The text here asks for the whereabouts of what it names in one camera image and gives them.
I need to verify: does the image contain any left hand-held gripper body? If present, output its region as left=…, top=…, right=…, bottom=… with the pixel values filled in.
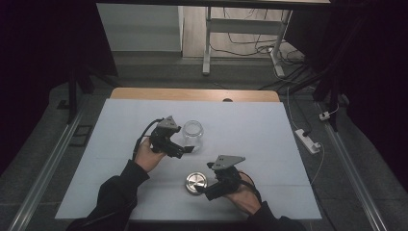
left=148, top=115, right=186, bottom=160

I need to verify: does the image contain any white cabinet panel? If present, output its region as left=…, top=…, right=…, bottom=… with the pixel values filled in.
left=96, top=3, right=185, bottom=53

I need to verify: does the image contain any black metal stand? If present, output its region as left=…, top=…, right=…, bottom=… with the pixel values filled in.
left=278, top=62, right=343, bottom=133
left=57, top=62, right=120, bottom=125

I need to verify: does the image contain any white foam board mat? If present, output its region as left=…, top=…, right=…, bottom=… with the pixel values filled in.
left=55, top=98, right=322, bottom=222

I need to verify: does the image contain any thin white cable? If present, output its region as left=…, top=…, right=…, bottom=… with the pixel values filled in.
left=308, top=143, right=326, bottom=186

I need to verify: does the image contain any dark curtain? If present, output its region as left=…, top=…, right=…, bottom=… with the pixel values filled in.
left=285, top=0, right=408, bottom=193
left=0, top=0, right=118, bottom=176

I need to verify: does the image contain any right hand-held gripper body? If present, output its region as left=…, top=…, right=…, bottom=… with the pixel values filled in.
left=203, top=154, right=246, bottom=202

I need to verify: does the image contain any white desk frame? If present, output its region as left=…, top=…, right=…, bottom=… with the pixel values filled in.
left=202, top=6, right=293, bottom=78

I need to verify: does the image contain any person's right hand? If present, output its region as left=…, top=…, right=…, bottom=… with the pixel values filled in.
left=223, top=172, right=263, bottom=216

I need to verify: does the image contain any person's left hand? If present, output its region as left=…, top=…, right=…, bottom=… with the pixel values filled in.
left=134, top=138, right=167, bottom=173

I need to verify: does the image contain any clear glass jar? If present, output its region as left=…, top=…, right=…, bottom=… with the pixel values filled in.
left=181, top=119, right=205, bottom=152

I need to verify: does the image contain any metal floor rail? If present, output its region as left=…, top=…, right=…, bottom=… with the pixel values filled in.
left=316, top=101, right=390, bottom=231
left=7, top=95, right=91, bottom=231

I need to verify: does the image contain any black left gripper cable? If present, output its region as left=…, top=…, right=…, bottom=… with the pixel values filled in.
left=132, top=117, right=166, bottom=162

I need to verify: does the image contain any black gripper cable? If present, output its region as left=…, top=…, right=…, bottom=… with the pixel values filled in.
left=239, top=177, right=264, bottom=204
left=132, top=117, right=166, bottom=162

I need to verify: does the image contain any wooden table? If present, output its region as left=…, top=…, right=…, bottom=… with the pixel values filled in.
left=110, top=87, right=281, bottom=103

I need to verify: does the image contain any tangle of black floor cables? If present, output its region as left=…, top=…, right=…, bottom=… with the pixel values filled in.
left=210, top=7, right=306, bottom=66

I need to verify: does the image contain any white power strip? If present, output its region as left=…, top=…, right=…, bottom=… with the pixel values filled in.
left=294, top=128, right=322, bottom=155

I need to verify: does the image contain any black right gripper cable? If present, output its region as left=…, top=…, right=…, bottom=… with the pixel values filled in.
left=239, top=177, right=264, bottom=204

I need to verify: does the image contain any round metal jar lid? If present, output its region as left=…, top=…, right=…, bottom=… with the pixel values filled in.
left=185, top=171, right=209, bottom=196

